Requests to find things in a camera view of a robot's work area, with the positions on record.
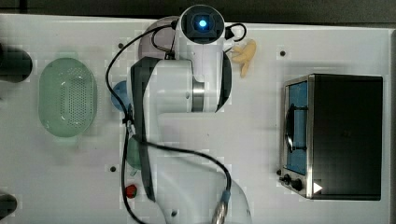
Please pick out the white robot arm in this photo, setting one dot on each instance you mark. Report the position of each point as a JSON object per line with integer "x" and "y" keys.
{"x": 174, "y": 101}

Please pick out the round pink plate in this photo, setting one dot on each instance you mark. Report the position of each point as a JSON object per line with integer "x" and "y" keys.
{"x": 163, "y": 38}

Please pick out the toy banana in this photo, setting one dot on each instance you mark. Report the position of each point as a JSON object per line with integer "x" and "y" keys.
{"x": 244, "y": 55}

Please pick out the green mug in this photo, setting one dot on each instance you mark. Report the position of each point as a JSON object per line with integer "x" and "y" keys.
{"x": 133, "y": 157}

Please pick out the blue bowl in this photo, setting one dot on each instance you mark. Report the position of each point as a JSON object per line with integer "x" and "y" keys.
{"x": 121, "y": 91}

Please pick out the small toy strawberry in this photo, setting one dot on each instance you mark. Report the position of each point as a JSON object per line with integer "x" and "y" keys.
{"x": 131, "y": 191}

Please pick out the green perforated basket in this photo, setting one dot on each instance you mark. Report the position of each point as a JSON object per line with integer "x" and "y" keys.
{"x": 67, "y": 97}

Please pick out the black toaster oven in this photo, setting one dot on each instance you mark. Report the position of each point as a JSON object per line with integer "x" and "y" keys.
{"x": 332, "y": 137}

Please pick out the black clamp upper left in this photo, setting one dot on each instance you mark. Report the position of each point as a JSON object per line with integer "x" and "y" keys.
{"x": 15, "y": 64}

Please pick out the black clamp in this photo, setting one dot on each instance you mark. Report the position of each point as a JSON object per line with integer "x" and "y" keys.
{"x": 8, "y": 204}
{"x": 15, "y": 64}

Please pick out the black clamp lower left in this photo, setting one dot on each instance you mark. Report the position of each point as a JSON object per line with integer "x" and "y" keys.
{"x": 8, "y": 204}

